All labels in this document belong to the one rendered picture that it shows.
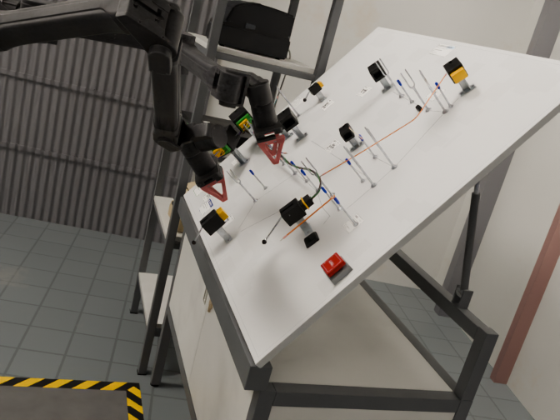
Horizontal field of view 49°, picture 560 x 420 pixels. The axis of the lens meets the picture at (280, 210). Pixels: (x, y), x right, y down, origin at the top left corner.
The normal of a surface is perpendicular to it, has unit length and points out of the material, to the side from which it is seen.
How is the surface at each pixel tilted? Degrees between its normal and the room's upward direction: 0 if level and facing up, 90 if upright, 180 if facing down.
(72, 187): 90
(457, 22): 90
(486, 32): 90
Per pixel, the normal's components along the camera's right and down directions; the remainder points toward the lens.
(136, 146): 0.12, 0.32
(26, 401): 0.25, -0.93
